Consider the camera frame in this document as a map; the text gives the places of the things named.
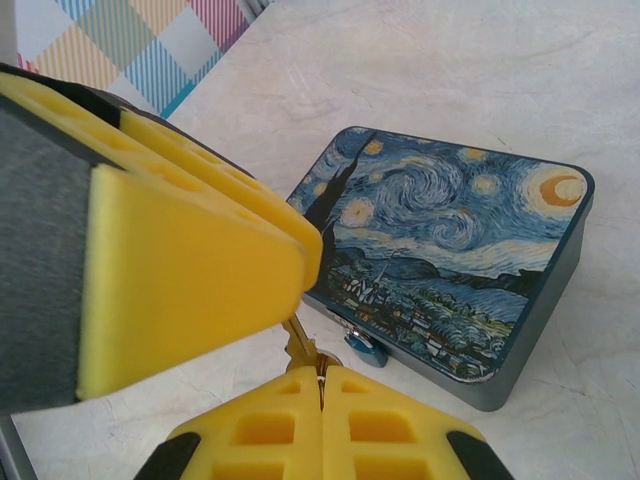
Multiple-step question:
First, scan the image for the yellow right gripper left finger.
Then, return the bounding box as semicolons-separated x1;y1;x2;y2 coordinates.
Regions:
134;366;327;480

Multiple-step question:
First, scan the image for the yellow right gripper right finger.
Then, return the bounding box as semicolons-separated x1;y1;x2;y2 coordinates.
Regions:
321;366;516;480

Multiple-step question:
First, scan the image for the teal padlock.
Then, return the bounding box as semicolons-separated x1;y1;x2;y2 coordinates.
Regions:
342;328;390;370

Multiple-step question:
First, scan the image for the metal key ring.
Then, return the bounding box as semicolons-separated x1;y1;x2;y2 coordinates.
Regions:
314;349;344;409

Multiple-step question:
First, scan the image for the brass key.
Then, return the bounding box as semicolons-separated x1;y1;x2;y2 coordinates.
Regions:
281;314;321;374

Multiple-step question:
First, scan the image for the silver box hasp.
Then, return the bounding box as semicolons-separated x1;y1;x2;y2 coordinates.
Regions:
325;308;362;337

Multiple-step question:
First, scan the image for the starry night painting box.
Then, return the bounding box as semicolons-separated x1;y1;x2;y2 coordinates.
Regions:
286;124;596;414

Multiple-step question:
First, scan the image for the long aluminium base rail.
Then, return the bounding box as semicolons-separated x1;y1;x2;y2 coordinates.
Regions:
0;413;39;480

